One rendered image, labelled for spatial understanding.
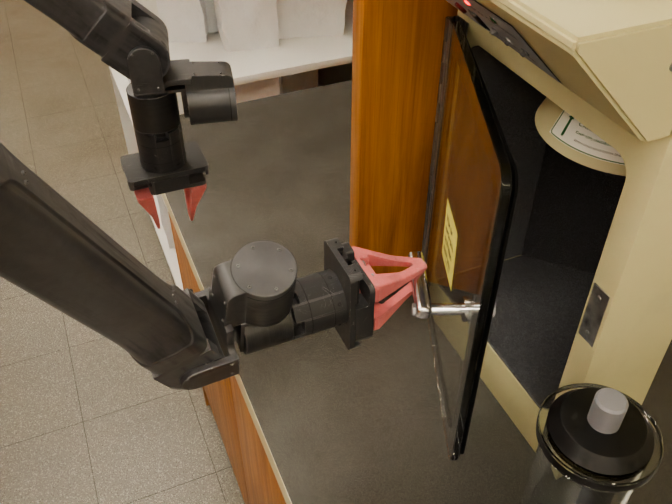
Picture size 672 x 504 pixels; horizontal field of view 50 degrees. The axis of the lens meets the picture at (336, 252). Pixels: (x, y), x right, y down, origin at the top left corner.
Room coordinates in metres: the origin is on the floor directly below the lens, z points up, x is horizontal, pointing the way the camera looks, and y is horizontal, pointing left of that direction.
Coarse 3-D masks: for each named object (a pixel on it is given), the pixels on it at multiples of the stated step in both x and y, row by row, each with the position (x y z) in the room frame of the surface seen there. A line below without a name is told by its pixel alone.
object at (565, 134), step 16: (544, 112) 0.65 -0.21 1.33; (560, 112) 0.62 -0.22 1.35; (544, 128) 0.63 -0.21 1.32; (560, 128) 0.61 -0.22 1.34; (576, 128) 0.60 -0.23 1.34; (560, 144) 0.60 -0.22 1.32; (576, 144) 0.59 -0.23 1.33; (592, 144) 0.58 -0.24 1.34; (608, 144) 0.57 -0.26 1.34; (576, 160) 0.58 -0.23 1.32; (592, 160) 0.57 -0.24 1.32; (608, 160) 0.57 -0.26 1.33
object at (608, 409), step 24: (552, 408) 0.40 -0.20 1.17; (576, 408) 0.39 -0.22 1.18; (600, 408) 0.37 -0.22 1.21; (624, 408) 0.37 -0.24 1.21; (552, 432) 0.37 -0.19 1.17; (576, 432) 0.37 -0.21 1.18; (600, 432) 0.37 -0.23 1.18; (624, 432) 0.37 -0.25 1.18; (648, 432) 0.37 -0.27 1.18; (576, 456) 0.35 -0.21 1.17; (600, 456) 0.34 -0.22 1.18; (624, 456) 0.34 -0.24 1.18; (648, 456) 0.35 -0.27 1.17
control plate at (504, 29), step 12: (456, 0) 0.66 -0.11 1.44; (468, 0) 0.60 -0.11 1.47; (468, 12) 0.66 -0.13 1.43; (480, 12) 0.60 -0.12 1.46; (492, 12) 0.55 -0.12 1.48; (492, 24) 0.60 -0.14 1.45; (504, 24) 0.55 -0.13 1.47; (504, 36) 0.60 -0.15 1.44; (516, 36) 0.55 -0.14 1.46; (516, 48) 0.60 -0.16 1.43; (528, 48) 0.54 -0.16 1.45; (540, 60) 0.54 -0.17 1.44; (552, 72) 0.55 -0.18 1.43
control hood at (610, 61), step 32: (480, 0) 0.56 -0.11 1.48; (512, 0) 0.50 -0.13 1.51; (544, 0) 0.49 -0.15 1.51; (576, 0) 0.49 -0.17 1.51; (608, 0) 0.49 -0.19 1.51; (640, 0) 0.49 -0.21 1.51; (544, 32) 0.46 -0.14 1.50; (576, 32) 0.44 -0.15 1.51; (608, 32) 0.44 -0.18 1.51; (640, 32) 0.45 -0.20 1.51; (576, 64) 0.44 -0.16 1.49; (608, 64) 0.44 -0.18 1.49; (640, 64) 0.45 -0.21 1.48; (608, 96) 0.45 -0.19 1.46; (640, 96) 0.46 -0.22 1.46; (640, 128) 0.46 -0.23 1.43
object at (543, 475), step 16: (576, 384) 0.43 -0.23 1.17; (592, 384) 0.43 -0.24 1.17; (544, 400) 0.41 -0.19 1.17; (544, 416) 0.39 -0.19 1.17; (544, 432) 0.38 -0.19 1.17; (656, 432) 0.38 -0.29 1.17; (656, 448) 0.36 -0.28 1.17; (544, 464) 0.37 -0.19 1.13; (560, 464) 0.35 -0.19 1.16; (576, 464) 0.34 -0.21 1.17; (656, 464) 0.34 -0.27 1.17; (528, 480) 0.39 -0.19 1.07; (544, 480) 0.36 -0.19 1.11; (560, 480) 0.35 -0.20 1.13; (592, 480) 0.33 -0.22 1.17; (608, 480) 0.33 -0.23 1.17; (624, 480) 0.33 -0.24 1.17; (640, 480) 0.33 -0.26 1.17; (528, 496) 0.38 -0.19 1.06; (544, 496) 0.36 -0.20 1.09; (560, 496) 0.35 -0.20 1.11; (576, 496) 0.34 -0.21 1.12; (592, 496) 0.33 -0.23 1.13; (608, 496) 0.33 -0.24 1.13; (624, 496) 0.34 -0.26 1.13
